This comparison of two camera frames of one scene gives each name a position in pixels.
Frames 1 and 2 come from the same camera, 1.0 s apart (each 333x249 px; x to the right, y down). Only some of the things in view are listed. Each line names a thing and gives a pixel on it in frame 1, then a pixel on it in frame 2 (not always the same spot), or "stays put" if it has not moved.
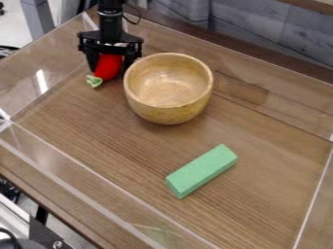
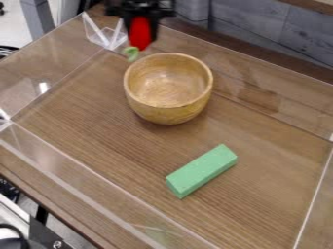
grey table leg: x=38 y=17 stays put
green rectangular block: x=201 y=171 stays put
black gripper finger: x=91 y=58 -> x=126 y=22
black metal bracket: x=42 y=234 stays put
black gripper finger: x=128 y=60 -> x=154 y=20
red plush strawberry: x=109 y=67 -> x=141 y=36
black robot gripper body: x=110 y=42 -> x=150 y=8
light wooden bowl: x=168 y=86 stays put
